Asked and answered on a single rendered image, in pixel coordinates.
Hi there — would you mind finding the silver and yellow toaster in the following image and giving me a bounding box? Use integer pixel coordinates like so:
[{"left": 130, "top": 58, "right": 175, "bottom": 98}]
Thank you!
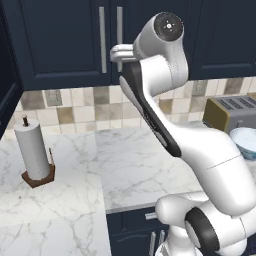
[{"left": 202, "top": 94, "right": 256, "bottom": 135}]

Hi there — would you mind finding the silver base cabinet handle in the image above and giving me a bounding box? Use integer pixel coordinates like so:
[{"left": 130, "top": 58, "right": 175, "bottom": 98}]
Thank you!
[
  {"left": 158, "top": 229, "right": 166, "bottom": 248},
  {"left": 149, "top": 231, "right": 157, "bottom": 256}
]

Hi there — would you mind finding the dark blue base cabinet door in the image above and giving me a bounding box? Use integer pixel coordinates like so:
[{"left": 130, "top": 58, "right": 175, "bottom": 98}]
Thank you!
[
  {"left": 156, "top": 227, "right": 172, "bottom": 256},
  {"left": 107, "top": 229, "right": 158, "bottom": 256}
]

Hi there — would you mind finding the brown wooden paper towel holder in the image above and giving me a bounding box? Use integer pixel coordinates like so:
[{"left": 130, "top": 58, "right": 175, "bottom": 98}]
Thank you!
[{"left": 21, "top": 114, "right": 56, "bottom": 190}]

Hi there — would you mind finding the dark blue drawer front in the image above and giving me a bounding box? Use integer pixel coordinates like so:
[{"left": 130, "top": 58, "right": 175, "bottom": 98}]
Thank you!
[{"left": 105, "top": 206, "right": 169, "bottom": 236}]

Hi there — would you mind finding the white and blue bowl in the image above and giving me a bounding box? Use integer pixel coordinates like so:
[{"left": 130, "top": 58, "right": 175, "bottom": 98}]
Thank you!
[{"left": 229, "top": 127, "right": 256, "bottom": 161}]

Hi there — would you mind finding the white paper towel roll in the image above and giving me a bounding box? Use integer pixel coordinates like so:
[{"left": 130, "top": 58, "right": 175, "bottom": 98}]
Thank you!
[{"left": 13, "top": 119, "right": 51, "bottom": 181}]

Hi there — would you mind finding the dark blue tall side cabinet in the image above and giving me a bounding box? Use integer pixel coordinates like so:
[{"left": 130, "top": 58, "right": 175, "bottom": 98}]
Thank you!
[{"left": 0, "top": 0, "right": 25, "bottom": 139}]

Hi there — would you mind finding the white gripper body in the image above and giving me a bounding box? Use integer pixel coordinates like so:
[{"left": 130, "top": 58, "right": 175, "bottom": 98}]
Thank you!
[{"left": 109, "top": 43, "right": 138, "bottom": 64}]

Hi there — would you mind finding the grey wall outlet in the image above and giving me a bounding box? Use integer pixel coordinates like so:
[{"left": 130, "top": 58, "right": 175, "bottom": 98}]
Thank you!
[
  {"left": 192, "top": 79, "right": 209, "bottom": 98},
  {"left": 44, "top": 88, "right": 64, "bottom": 108}
]

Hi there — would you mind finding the silver cabinet door handle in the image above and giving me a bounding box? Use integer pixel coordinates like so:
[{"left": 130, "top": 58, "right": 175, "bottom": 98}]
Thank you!
[
  {"left": 116, "top": 6, "right": 124, "bottom": 73},
  {"left": 98, "top": 6, "right": 108, "bottom": 75}
]

